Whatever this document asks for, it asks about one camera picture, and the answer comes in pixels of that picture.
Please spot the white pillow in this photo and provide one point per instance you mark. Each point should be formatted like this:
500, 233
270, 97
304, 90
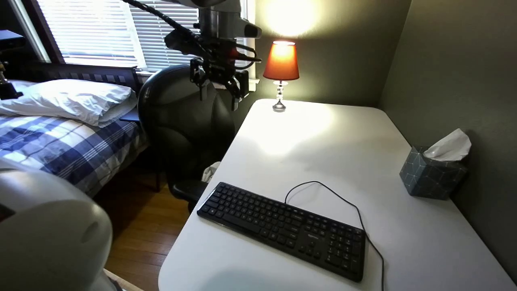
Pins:
68, 99

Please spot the black office chair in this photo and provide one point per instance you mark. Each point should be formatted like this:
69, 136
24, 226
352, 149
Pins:
181, 129

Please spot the black keyboard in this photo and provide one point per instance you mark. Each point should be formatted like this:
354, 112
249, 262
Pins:
282, 228

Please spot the white cloth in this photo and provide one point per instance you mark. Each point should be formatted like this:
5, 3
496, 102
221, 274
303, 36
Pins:
211, 171

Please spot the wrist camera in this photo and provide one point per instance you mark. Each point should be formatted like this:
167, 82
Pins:
181, 41

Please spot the window with white blinds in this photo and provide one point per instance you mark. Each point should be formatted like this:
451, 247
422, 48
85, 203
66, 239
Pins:
101, 32

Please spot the blue plaid blanket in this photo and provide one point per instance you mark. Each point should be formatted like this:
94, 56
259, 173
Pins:
64, 149

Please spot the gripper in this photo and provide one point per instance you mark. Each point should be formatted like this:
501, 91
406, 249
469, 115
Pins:
220, 68

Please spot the bed with dark headboard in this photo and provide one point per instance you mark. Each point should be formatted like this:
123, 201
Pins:
80, 76

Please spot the white tissue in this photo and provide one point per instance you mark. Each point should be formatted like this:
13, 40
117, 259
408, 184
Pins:
450, 147

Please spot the dark patterned tissue box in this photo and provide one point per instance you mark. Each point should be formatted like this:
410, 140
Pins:
430, 178

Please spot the table lamp with orange shade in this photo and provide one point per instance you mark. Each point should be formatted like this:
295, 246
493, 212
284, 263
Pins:
281, 62

